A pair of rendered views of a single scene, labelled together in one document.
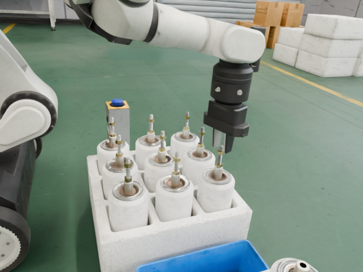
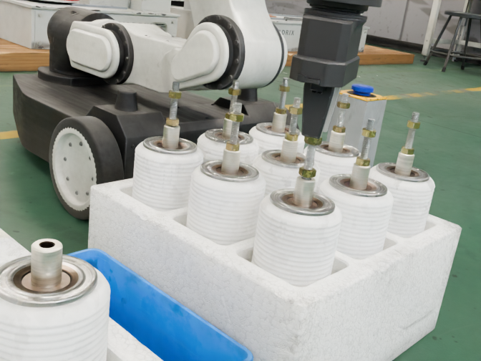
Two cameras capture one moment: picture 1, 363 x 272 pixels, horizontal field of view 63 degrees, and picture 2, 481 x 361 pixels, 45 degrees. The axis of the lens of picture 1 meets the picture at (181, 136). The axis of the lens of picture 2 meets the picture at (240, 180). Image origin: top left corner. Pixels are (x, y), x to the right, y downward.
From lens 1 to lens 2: 73 cm
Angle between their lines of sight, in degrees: 58
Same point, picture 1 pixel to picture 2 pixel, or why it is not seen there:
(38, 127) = (207, 65)
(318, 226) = not seen: outside the picture
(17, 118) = (192, 44)
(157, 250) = (142, 258)
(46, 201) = not seen: hidden behind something
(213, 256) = (188, 334)
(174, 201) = (193, 187)
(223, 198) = (270, 240)
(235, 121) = (301, 44)
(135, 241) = (121, 214)
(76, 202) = not seen: hidden behind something
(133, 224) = (140, 193)
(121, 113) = (353, 106)
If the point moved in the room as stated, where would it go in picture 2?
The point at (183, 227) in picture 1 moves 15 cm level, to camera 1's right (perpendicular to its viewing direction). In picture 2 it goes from (177, 238) to (224, 303)
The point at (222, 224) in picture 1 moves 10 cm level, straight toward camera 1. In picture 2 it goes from (240, 290) to (149, 290)
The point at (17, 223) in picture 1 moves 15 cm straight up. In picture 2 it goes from (102, 153) to (107, 70)
